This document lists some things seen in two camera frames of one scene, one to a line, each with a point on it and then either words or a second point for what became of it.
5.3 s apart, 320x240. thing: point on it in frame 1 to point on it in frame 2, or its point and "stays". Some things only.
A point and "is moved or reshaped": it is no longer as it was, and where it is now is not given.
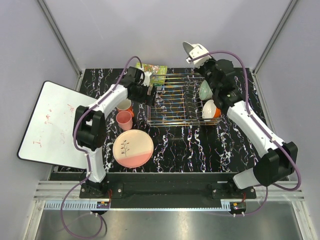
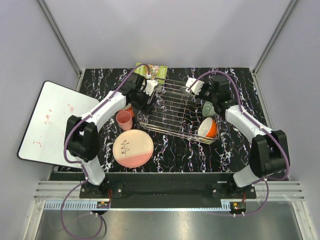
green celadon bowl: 205,93 is moved or reshaped
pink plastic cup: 124,119 stays
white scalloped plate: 188,47 to 183,90
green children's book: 158,72 stays
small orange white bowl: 210,111 to 208,127
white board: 48,137 stays
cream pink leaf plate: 133,148 stays
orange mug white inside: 126,105 stays
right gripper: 199,70 to 204,86
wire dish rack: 178,102 is moved or reshaped
